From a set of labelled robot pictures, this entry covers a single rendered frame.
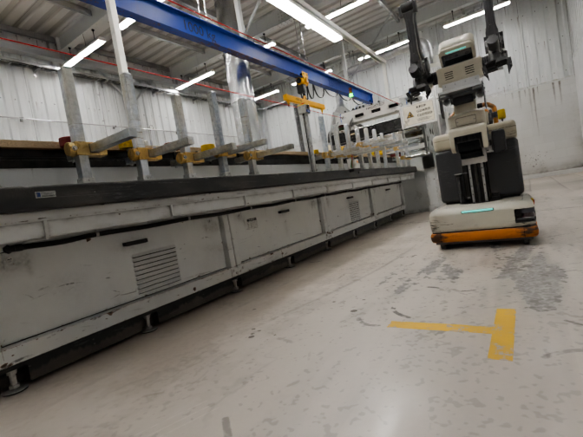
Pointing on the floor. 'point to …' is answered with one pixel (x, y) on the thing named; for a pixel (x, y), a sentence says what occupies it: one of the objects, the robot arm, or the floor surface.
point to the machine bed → (155, 257)
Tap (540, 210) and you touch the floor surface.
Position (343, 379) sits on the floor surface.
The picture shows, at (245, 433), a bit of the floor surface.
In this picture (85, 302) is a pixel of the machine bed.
